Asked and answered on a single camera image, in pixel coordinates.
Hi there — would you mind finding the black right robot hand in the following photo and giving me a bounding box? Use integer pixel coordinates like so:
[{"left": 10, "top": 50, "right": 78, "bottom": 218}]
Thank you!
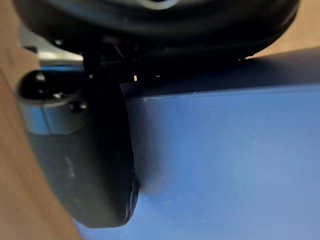
[{"left": 11, "top": 0, "right": 301, "bottom": 229}]

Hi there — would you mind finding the blue plastic folder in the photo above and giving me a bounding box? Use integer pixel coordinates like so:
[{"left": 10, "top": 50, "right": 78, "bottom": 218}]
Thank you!
[{"left": 41, "top": 46, "right": 320, "bottom": 240}]

